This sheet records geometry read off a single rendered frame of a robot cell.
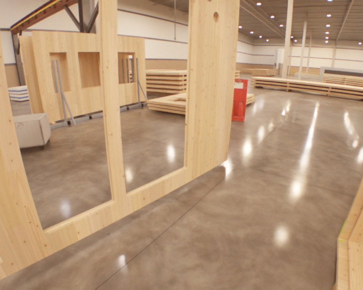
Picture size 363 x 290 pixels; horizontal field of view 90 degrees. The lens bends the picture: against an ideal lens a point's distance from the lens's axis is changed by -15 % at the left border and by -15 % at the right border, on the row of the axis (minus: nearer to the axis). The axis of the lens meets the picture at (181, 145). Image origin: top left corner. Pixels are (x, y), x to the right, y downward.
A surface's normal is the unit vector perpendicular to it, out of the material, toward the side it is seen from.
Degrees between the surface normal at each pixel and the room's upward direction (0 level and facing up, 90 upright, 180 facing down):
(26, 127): 90
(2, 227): 90
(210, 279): 0
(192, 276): 0
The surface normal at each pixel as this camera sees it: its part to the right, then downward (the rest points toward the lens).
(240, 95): -0.35, 0.34
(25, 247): 0.75, 0.24
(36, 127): 0.36, 0.34
